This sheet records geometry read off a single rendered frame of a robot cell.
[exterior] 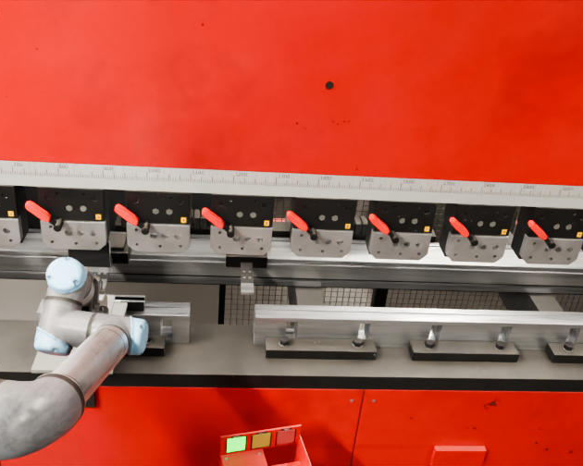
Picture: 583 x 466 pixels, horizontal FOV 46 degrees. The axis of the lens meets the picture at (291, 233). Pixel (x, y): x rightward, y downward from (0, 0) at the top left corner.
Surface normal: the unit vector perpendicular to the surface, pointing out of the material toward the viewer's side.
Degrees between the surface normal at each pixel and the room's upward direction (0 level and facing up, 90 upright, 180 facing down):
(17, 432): 66
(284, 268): 90
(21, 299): 0
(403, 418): 90
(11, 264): 90
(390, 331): 90
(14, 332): 0
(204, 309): 0
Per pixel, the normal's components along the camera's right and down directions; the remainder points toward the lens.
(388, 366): 0.08, -0.86
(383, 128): 0.07, 0.51
